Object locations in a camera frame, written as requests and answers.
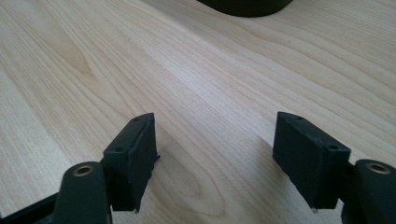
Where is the black round object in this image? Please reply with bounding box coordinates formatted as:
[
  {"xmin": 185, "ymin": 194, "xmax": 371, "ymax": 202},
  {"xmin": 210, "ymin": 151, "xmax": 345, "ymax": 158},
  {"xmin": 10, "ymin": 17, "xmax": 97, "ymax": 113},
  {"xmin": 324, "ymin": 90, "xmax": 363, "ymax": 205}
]
[{"xmin": 196, "ymin": 0, "xmax": 294, "ymax": 18}]

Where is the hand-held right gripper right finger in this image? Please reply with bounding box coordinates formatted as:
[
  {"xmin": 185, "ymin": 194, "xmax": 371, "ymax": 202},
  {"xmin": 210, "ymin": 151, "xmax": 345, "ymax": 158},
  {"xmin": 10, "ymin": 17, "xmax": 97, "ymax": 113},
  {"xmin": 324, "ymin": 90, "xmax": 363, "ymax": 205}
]
[{"xmin": 272, "ymin": 111, "xmax": 352, "ymax": 211}]

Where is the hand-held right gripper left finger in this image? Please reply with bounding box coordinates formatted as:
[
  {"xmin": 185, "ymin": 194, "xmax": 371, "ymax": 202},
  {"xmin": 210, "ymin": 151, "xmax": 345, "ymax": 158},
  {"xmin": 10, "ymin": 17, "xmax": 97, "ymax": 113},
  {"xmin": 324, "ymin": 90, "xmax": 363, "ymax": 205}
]
[{"xmin": 102, "ymin": 112, "xmax": 161, "ymax": 214}]

